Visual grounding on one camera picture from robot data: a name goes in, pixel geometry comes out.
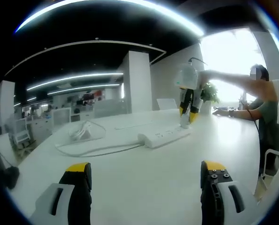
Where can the white desk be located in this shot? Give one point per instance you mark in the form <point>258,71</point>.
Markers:
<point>134,161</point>

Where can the potted green plant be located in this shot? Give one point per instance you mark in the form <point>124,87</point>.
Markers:
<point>210,93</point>

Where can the short linear ceiling light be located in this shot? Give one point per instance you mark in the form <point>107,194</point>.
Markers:
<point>83,88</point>

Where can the white charger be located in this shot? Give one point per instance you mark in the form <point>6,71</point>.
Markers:
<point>185,122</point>

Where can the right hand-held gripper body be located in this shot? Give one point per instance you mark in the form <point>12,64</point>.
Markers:
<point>188,77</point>

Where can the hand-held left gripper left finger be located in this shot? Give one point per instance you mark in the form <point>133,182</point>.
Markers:
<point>59,201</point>

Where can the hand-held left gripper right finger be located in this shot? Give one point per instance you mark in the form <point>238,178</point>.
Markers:
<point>223,201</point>

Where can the translucent white panel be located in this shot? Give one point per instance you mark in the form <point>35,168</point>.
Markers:
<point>110,108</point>

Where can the long linear ceiling light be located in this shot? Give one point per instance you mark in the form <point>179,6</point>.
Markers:
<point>73,78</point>

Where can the white mesh office chair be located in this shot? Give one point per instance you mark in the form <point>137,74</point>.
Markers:
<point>62,117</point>
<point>22,133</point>

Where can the wide curved ceiling light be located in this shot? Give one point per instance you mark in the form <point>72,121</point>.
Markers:
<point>106,5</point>

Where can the white frame chair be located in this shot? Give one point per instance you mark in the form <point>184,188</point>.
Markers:
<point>270,153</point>

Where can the small white pillar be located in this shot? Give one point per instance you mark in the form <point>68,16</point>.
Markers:
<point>4,103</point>

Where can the white power strip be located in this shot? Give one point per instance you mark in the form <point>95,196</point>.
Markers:
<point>162,138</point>

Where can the blue object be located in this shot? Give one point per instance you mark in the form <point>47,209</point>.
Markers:
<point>222,108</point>

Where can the thin white ceiling track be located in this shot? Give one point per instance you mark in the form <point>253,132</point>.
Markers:
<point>87,42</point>

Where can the large white pillar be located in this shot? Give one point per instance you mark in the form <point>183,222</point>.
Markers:
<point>139,82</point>

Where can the black rounded device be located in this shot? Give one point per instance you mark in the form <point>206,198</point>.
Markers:
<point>12,178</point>

